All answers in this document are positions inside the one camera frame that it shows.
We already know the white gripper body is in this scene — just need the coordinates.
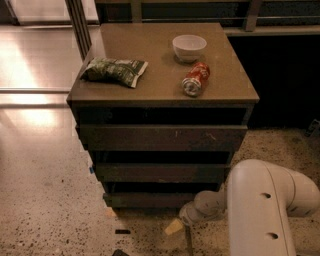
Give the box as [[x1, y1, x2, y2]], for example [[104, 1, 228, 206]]
[[179, 190, 227, 226]]

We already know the metal railing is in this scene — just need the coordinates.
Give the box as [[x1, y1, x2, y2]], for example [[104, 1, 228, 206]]
[[64, 0, 320, 61]]

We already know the brown drawer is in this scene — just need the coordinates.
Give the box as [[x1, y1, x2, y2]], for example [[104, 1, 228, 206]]
[[103, 193, 195, 208], [77, 124, 247, 151], [95, 163, 230, 183]]

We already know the white ceramic bowl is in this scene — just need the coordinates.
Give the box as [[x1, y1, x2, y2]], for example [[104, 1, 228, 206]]
[[172, 35, 207, 63]]

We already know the brown wooden drawer cabinet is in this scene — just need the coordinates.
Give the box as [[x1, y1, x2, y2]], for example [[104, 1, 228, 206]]
[[67, 24, 259, 194]]

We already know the black floor tape strip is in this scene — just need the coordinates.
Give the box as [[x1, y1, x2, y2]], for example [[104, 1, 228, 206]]
[[115, 229, 131, 234]]

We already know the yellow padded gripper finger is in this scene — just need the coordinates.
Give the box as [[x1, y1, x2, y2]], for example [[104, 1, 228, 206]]
[[164, 218, 184, 235]]

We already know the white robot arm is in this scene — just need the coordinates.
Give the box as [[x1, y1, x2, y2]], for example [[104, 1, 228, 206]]
[[165, 159, 320, 256]]

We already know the red soda can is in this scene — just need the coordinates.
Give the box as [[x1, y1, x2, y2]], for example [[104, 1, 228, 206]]
[[182, 62, 210, 97]]

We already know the dark object bottom edge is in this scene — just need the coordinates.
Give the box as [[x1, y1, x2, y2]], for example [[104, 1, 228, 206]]
[[112, 249, 129, 256]]

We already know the green chip bag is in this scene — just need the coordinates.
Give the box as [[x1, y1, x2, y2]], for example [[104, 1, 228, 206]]
[[81, 57, 148, 88]]

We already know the blue tape piece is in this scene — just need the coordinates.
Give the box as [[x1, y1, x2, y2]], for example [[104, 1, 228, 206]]
[[89, 166, 95, 174]]

